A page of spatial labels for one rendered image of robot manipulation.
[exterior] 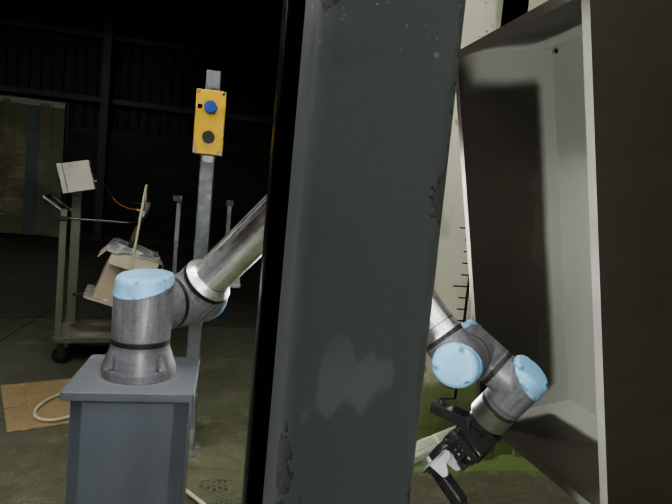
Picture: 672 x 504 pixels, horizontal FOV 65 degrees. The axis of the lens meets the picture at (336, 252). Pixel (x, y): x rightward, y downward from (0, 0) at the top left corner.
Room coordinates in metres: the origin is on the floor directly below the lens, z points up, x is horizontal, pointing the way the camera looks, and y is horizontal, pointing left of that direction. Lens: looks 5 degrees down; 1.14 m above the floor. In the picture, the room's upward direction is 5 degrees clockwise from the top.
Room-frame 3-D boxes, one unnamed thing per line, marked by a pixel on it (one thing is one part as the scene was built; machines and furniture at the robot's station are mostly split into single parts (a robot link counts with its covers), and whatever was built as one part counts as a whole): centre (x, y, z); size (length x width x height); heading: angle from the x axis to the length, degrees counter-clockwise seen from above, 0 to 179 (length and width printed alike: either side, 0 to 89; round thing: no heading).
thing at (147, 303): (1.39, 0.49, 0.83); 0.17 x 0.15 x 0.18; 154
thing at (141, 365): (1.38, 0.49, 0.69); 0.19 x 0.19 x 0.10
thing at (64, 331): (3.49, 1.53, 0.64); 0.73 x 0.50 x 1.27; 112
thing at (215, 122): (2.21, 0.57, 1.42); 0.12 x 0.06 x 0.26; 102
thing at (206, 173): (2.27, 0.58, 0.82); 0.06 x 0.06 x 1.64; 12
